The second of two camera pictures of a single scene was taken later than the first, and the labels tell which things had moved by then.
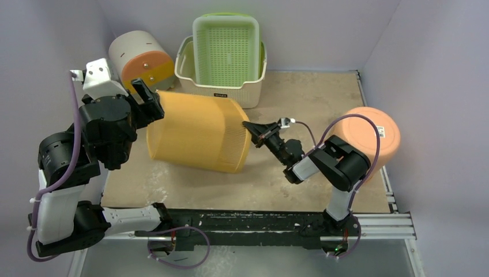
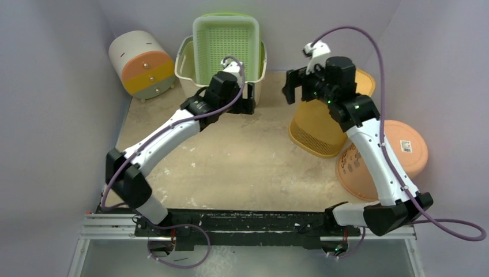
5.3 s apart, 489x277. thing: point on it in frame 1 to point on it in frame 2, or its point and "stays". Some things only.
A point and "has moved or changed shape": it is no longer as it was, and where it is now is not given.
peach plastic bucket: [361, 134] has moved or changed shape
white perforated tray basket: [227, 49] stays
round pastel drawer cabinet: [138, 55] stays
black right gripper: [270, 137] to [300, 85]
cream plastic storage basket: [247, 95] stays
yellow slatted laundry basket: [204, 133] to [313, 127]
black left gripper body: [147, 112] to [243, 106]
